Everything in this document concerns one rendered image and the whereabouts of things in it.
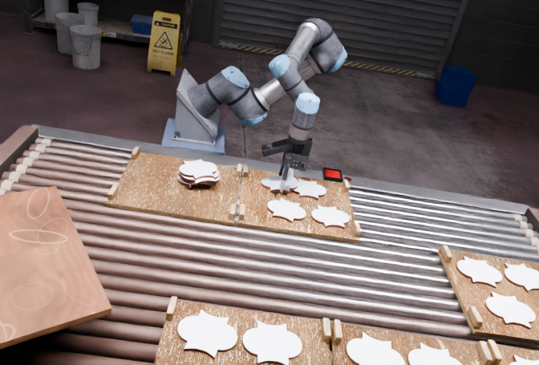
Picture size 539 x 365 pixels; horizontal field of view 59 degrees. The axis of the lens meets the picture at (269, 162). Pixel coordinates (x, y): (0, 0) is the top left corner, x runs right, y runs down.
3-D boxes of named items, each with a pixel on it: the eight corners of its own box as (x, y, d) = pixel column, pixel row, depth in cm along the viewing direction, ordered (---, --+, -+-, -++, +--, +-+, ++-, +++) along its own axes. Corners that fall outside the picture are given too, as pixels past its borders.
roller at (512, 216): (40, 143, 185) (38, 134, 182) (519, 221, 199) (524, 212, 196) (35, 152, 181) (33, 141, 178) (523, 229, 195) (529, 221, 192)
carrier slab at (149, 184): (135, 154, 183) (135, 150, 183) (241, 172, 186) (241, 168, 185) (105, 206, 153) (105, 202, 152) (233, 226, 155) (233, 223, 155)
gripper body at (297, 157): (304, 173, 171) (313, 143, 166) (281, 168, 170) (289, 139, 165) (302, 163, 178) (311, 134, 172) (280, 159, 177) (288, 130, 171)
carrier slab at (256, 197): (242, 171, 186) (243, 168, 186) (345, 186, 190) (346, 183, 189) (237, 226, 156) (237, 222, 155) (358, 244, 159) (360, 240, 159)
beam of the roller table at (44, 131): (34, 136, 193) (33, 123, 190) (522, 215, 208) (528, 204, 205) (24, 146, 186) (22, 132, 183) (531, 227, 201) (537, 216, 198)
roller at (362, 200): (34, 150, 181) (33, 139, 178) (524, 228, 195) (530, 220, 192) (29, 158, 177) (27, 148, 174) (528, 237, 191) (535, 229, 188)
